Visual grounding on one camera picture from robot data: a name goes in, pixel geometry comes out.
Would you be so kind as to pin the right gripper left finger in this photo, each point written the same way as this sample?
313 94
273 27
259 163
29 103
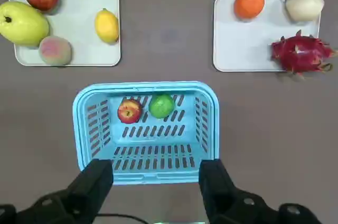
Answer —
87 187

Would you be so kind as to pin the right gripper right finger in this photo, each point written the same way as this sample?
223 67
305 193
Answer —
216 189

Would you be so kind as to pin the red apple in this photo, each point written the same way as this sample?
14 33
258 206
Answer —
129 111

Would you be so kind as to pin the green apple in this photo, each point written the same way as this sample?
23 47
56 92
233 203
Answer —
161 106

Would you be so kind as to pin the light blue plastic basket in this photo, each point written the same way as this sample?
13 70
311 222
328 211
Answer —
158 179

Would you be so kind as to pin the pale rectangular tray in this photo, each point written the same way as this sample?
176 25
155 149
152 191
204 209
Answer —
79 2
237 49

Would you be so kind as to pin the yellow lemon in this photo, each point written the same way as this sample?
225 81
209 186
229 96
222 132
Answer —
107 26

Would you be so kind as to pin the orange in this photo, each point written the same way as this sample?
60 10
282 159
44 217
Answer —
249 3

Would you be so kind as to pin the pink-green peach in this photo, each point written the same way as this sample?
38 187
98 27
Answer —
55 50

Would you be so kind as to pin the red dragon fruit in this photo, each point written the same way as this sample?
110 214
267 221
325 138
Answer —
298 53

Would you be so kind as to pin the large yellow-green fruit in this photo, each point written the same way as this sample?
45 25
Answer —
23 23

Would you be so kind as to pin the pale pear with stem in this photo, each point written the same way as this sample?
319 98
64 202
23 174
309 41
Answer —
303 6

